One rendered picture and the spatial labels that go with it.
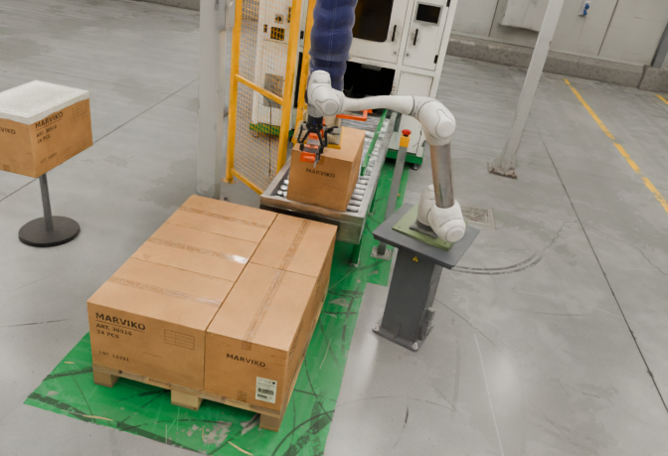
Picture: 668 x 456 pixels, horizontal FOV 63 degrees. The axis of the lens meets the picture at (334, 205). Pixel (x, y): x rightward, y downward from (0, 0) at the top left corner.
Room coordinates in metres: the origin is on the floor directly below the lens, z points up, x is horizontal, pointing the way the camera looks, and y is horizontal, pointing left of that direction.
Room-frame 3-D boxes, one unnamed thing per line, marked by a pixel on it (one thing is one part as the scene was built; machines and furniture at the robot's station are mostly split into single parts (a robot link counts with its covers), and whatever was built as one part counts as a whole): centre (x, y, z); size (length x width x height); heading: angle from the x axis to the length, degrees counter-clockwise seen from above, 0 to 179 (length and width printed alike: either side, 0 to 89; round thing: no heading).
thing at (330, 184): (3.50, 0.09, 0.75); 0.60 x 0.40 x 0.40; 173
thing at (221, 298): (2.52, 0.52, 0.34); 1.20 x 1.00 x 0.40; 173
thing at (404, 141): (3.66, -0.42, 0.50); 0.07 x 0.07 x 1.00; 83
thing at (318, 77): (2.51, 0.15, 1.58); 0.13 x 0.11 x 0.16; 18
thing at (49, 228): (3.26, 2.01, 0.31); 0.40 x 0.40 x 0.62
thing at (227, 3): (4.00, 0.96, 1.62); 0.20 x 0.05 x 0.30; 173
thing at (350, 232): (3.15, 0.14, 0.47); 0.70 x 0.03 x 0.15; 83
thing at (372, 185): (4.27, -0.33, 0.50); 2.31 x 0.05 x 0.19; 173
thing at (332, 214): (3.15, 0.14, 0.58); 0.70 x 0.03 x 0.06; 83
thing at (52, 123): (3.26, 2.01, 0.82); 0.60 x 0.40 x 0.40; 172
